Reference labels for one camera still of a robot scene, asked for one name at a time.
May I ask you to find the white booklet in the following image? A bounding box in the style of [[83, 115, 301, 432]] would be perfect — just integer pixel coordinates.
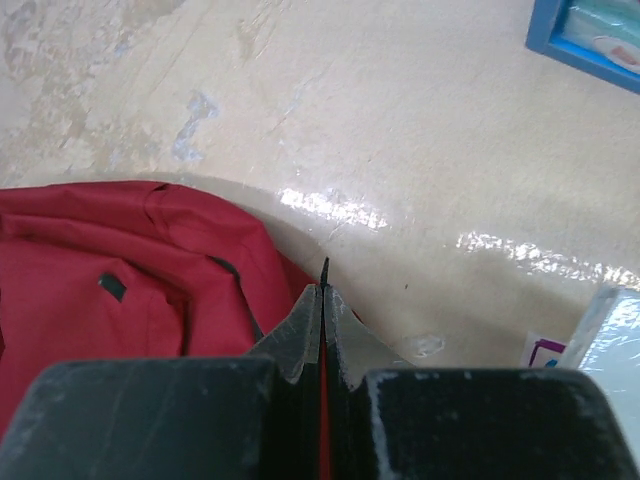
[[567, 285, 640, 401]]

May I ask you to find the red backpack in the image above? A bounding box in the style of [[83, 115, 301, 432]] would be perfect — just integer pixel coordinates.
[[1, 181, 311, 425]]

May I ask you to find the blue wooden shelf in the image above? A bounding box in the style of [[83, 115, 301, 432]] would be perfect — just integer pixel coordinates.
[[525, 1, 639, 93]]

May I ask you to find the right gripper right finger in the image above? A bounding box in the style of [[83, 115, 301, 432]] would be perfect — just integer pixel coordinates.
[[323, 287, 639, 479]]

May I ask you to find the lower book under booklet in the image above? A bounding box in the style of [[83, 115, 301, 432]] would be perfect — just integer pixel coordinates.
[[520, 332, 566, 368]]

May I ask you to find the teal tissue pack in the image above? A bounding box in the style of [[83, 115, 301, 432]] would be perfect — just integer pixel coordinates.
[[562, 0, 639, 74]]

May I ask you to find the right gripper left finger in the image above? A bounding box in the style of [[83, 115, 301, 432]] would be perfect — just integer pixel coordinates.
[[1, 285, 321, 479]]

